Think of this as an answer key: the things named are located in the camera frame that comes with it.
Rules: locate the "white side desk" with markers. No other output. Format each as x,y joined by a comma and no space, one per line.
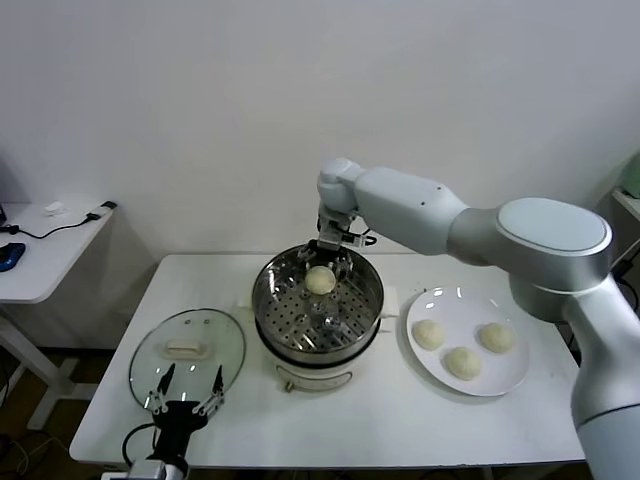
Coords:
40,270

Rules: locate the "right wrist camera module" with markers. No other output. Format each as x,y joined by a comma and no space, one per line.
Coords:
357,240

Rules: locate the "small white crumpled object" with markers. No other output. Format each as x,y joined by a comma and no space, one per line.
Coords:
55,209

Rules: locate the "pale green appliance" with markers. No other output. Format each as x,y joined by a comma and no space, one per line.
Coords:
632,175

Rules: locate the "stainless steel steamer basket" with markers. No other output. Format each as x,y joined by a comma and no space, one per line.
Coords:
280,310

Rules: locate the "white round plate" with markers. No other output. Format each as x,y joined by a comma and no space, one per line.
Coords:
500,372

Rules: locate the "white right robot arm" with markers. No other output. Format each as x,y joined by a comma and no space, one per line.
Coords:
400,200

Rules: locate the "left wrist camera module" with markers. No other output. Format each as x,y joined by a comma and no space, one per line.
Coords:
147,470

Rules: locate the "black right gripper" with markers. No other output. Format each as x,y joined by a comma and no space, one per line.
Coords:
331,227

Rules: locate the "blue computer mouse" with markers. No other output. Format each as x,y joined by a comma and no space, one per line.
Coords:
10,256

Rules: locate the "white steamed baozi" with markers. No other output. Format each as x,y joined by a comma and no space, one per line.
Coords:
496,338
428,334
319,279
463,363

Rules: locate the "white side table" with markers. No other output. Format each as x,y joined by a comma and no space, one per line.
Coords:
629,202

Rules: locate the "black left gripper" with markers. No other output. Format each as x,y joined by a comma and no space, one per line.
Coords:
177,417

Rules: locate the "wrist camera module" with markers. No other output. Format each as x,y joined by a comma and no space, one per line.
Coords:
357,240
147,470

